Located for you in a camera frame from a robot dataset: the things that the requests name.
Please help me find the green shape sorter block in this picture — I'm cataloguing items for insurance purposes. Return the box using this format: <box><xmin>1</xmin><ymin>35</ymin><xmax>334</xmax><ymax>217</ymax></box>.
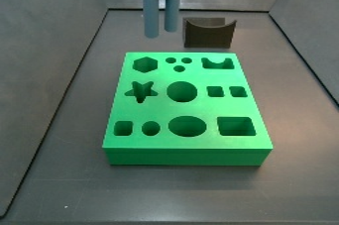
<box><xmin>101</xmin><ymin>52</ymin><xmax>272</xmax><ymax>166</ymax></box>

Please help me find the dark grey curved block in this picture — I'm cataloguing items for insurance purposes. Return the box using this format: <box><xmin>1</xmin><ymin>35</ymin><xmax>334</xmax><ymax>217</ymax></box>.
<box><xmin>182</xmin><ymin>17</ymin><xmax>237</xmax><ymax>49</ymax></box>

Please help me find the blue three prong object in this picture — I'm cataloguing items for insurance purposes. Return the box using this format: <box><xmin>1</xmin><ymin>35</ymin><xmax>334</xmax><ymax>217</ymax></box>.
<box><xmin>140</xmin><ymin>0</ymin><xmax>182</xmax><ymax>40</ymax></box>

